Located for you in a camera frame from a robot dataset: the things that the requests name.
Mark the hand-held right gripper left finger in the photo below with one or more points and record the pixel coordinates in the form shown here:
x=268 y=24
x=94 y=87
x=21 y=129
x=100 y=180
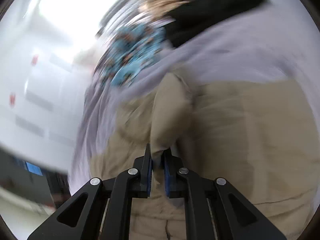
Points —
x=149 y=177

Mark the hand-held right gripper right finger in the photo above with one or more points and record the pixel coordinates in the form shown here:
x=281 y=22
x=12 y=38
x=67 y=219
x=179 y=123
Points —
x=167 y=177

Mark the beige padded jacket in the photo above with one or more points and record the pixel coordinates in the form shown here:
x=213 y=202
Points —
x=237 y=130

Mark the blue printed cloth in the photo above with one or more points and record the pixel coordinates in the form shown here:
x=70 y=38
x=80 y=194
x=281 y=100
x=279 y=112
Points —
x=135 y=52

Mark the white drawer cabinet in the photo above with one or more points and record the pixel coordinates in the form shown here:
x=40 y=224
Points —
x=37 y=92

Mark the lavender bed sheet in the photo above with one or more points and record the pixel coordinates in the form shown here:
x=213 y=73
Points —
x=237 y=50

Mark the tan fluffy cloth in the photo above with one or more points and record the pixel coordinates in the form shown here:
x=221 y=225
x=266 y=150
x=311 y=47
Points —
x=160 y=5

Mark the black cloth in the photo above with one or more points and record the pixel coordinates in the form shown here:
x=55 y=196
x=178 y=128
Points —
x=212 y=10

